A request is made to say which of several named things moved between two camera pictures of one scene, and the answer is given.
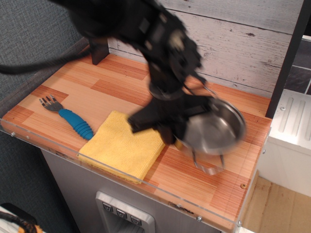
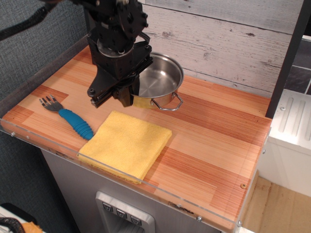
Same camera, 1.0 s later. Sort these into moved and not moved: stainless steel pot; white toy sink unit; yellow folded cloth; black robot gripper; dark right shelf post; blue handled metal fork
Moved: stainless steel pot; black robot gripper
Not moved: yellow folded cloth; blue handled metal fork; dark right shelf post; white toy sink unit
